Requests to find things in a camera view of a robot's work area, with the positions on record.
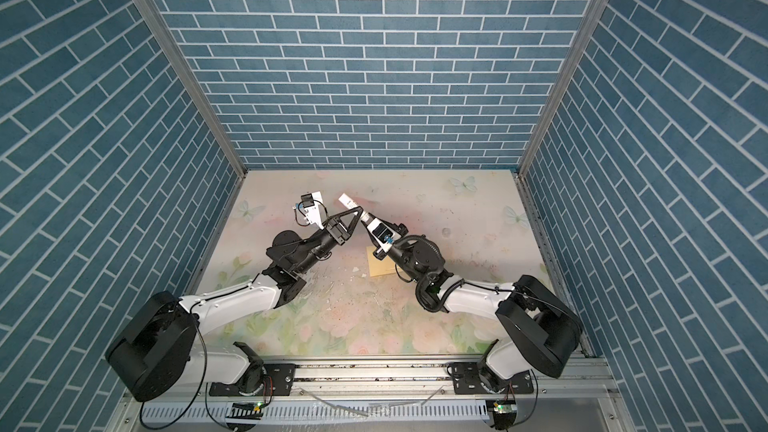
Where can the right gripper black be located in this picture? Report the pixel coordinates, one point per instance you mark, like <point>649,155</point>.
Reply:
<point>383,254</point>

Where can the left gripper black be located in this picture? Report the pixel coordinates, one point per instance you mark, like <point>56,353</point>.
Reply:
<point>336,232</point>

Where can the white glue stick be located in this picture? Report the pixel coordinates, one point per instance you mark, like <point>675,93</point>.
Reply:
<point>347,201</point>

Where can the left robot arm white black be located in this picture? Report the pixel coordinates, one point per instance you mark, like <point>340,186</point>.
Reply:
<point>163,344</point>

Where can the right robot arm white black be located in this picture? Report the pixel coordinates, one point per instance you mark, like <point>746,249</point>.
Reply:
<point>541,331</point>

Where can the left controller board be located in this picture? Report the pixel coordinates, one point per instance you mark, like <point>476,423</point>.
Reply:
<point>245,411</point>

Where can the controller board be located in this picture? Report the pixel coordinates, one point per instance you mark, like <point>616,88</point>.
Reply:
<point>504,407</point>
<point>245,411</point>

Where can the right controller board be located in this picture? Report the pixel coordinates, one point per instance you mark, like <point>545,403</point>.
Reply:
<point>504,407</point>

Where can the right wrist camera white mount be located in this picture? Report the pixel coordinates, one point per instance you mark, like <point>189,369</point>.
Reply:
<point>387,227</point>

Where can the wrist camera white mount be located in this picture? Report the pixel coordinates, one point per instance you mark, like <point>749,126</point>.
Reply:
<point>387,227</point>
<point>310,210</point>

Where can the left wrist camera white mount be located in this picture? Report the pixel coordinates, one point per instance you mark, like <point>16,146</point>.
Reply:
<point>310,210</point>

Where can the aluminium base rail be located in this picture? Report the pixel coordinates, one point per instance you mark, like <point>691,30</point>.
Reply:
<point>402,377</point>

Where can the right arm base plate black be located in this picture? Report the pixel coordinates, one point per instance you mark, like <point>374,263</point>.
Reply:
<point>470,378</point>

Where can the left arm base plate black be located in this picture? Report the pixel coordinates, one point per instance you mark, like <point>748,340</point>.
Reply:
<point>271,380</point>

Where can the white slotted cable duct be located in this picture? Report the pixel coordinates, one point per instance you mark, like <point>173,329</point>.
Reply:
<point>315,412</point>

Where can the left aluminium corner post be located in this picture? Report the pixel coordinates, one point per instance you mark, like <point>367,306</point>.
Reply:
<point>150,13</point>

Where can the aluminium corner post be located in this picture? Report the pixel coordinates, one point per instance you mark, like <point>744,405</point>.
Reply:
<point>150,13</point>
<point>587,27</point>

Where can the right aluminium corner post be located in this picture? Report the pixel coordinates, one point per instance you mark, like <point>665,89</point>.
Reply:
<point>587,27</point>

